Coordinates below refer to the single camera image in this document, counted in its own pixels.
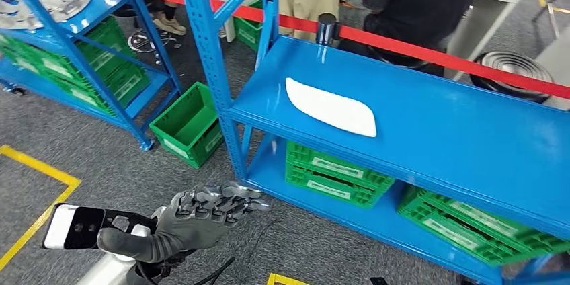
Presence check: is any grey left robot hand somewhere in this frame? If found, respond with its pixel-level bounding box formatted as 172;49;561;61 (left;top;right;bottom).
97;184;272;265

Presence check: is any chrome chair base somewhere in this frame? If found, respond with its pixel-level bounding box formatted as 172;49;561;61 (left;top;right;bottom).
128;29;181;54

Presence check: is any yellow floor tape square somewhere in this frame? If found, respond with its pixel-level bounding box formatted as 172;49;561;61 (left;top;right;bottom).
0;145;82;272
267;273;311;285

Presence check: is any open empty green crate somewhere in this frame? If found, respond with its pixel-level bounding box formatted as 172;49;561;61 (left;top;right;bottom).
149;81;225;169

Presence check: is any silver metal wheel hub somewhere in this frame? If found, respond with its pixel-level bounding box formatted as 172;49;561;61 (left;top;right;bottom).
0;0;93;30

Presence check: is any red barrier belt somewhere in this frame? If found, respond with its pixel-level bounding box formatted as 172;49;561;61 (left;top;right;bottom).
42;0;570;100

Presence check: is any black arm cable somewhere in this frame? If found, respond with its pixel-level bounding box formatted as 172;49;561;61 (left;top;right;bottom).
133;257;236;285

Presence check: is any green plastic crate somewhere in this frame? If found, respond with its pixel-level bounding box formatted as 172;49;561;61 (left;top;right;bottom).
0;33;46;75
284;165;384;210
397;185;570;255
284;141;395;192
53;62;151;117
38;15;134;85
397;202;540;267
233;0;264;52

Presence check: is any blue metal shelving rack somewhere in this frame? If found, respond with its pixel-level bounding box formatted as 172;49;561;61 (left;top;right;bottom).
0;0;184;152
171;0;570;285

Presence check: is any black round ringed stool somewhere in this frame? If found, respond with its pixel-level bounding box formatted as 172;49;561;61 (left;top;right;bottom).
469;51;555;104

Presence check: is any white curved plastic part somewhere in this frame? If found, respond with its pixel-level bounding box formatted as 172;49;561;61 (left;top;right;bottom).
284;77;378;138

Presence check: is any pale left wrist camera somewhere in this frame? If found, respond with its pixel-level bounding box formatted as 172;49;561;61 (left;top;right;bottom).
42;204;107;251

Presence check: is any black camera bracket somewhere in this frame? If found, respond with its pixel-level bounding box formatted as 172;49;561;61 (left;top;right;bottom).
101;209;157;236

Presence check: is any black chrome barrier post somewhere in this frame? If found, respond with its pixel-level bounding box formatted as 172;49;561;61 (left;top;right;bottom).
316;13;342;48

